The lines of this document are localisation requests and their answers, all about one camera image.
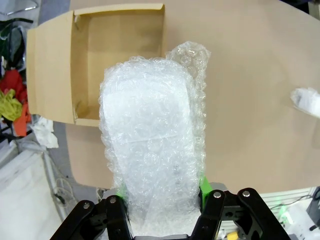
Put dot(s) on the white aluminium frame rail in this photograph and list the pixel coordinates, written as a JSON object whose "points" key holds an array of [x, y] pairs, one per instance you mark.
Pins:
{"points": [[287, 200]]}

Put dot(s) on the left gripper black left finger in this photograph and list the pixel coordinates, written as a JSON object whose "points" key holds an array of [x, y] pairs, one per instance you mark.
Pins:
{"points": [[100, 220]]}

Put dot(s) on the orange object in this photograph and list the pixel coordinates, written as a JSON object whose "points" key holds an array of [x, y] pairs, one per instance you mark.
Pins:
{"points": [[22, 122]]}

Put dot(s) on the crumpled white paper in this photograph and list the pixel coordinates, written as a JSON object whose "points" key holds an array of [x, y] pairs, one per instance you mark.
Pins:
{"points": [[45, 132]]}

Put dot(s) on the white sheet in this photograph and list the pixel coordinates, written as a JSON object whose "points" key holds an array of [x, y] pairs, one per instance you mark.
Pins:
{"points": [[25, 200]]}

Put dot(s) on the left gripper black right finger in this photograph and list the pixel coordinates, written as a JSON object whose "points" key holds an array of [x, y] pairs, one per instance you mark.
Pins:
{"points": [[225, 220]]}

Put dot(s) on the red cloth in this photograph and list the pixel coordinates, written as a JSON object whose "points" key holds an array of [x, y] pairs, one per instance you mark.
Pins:
{"points": [[12, 80]]}

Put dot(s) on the yellow-green cloth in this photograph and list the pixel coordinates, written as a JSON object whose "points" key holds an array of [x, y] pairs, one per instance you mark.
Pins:
{"points": [[10, 105]]}

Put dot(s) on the open brown cardboard box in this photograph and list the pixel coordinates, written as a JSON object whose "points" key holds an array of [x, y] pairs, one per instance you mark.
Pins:
{"points": [[120, 37]]}

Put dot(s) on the clock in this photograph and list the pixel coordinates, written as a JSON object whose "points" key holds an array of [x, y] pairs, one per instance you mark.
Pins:
{"points": [[150, 125], [307, 100]]}

